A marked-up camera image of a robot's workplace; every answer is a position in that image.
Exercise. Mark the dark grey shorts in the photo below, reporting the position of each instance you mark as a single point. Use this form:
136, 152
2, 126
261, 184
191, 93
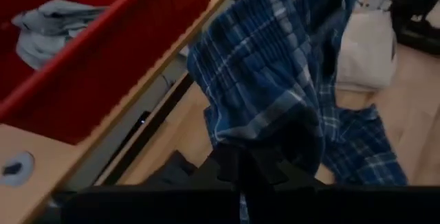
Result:
175, 170

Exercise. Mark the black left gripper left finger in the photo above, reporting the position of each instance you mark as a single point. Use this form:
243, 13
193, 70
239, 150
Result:
154, 205

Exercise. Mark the red plastic laundry bin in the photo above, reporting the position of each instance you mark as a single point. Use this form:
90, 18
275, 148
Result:
113, 62

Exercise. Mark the light wood desk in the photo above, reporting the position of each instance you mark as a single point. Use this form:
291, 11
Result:
51, 169

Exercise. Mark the light grey t-shirt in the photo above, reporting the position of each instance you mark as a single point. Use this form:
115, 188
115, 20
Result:
48, 28

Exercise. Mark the white cloth bag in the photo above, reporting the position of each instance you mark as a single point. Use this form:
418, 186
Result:
364, 52

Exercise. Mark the black aluminium table frame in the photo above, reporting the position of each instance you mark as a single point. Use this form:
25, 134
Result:
151, 128

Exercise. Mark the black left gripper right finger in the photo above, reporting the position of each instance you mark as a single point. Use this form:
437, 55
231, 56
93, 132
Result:
326, 205

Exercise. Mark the blue plaid pants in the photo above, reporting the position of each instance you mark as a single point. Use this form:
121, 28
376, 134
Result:
261, 62

